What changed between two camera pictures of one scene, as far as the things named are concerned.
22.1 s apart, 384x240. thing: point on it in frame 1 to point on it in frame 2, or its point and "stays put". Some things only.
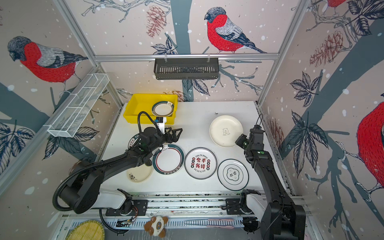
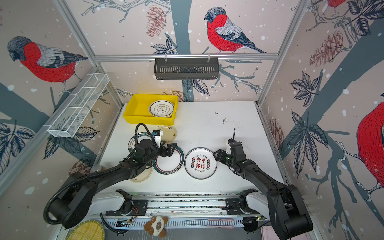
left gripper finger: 175,137 to 166,151
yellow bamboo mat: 88,230 stays put
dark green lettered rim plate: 133,140 stays put
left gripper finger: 168,129 to 171,147
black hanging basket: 189,68 stays put
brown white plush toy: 156,227 stays put
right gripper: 242,137 to 220,155
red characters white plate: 200,163 stays put
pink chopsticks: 206,222 stays put
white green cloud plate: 233,174 to 162,108
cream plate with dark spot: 140,174 stays put
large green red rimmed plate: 168,159 stays put
